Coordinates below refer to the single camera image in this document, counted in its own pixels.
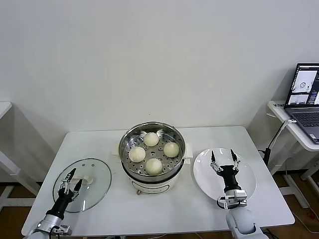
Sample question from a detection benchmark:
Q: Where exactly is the white empty side table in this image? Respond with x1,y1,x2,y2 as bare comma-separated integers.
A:
0,101,40,207

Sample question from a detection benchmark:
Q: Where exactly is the black cable post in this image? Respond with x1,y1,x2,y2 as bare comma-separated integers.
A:
258,148,271,166

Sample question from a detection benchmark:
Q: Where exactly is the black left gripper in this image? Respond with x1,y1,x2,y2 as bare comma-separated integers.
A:
45,168,83,220

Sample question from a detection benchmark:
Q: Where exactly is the stainless steel steamer pot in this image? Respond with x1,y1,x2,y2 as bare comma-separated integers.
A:
111,140,194,196

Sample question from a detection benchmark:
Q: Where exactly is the white laptop cable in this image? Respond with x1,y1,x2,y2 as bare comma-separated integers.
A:
268,119,297,150

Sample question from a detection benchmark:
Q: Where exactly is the stainless steel steamer basket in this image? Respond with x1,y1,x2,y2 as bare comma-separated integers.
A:
118,121,187,178

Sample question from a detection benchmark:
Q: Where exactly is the white round plate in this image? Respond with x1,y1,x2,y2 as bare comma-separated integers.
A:
193,148,257,206

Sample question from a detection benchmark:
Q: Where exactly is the white laptop side table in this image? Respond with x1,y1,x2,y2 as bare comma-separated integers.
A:
267,100,319,209

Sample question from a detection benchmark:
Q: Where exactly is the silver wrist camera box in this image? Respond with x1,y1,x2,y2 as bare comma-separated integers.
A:
216,189,249,210
49,224,73,236

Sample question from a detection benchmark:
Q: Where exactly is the white steamed baozi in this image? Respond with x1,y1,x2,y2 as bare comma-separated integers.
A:
143,132,159,147
129,146,147,163
145,158,163,174
163,141,180,158

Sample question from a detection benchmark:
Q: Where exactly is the grey open laptop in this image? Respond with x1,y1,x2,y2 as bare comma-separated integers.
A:
284,63,319,145

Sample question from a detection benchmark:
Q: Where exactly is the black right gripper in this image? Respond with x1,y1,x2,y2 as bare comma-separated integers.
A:
210,148,242,194

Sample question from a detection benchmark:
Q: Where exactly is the round glass pot lid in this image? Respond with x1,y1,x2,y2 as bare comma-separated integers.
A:
52,157,112,213

